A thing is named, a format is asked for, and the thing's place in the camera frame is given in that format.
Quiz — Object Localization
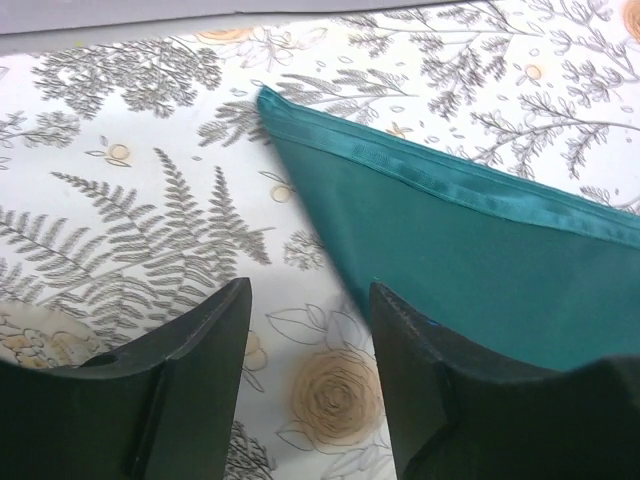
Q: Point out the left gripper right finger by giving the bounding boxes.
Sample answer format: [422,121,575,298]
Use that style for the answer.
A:
[369,283,639,479]

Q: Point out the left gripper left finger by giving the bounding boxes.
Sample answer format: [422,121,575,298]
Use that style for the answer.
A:
[1,278,252,479]

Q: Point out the teal cloth napkin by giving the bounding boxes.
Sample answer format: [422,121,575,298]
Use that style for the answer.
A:
[257,88,639,370]

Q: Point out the floral tablecloth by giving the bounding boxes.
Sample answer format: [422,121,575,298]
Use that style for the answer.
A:
[1,1,639,479]

